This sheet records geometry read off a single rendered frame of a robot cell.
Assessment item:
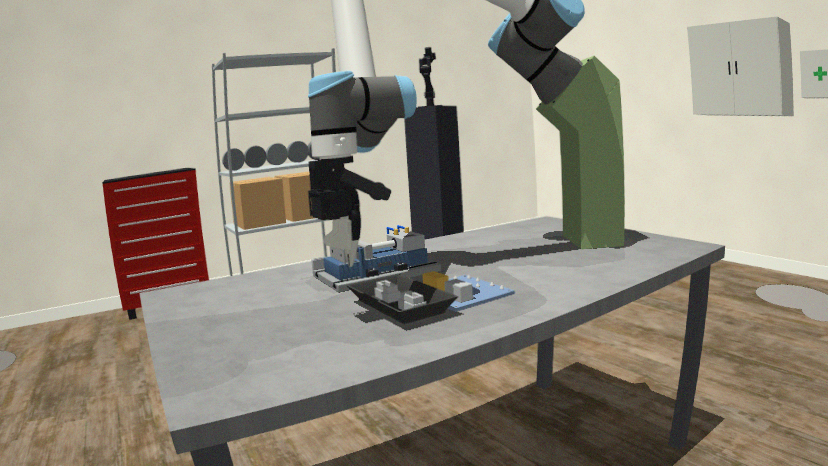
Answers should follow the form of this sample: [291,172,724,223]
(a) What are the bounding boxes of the yellow block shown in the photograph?
[423,271,449,291]

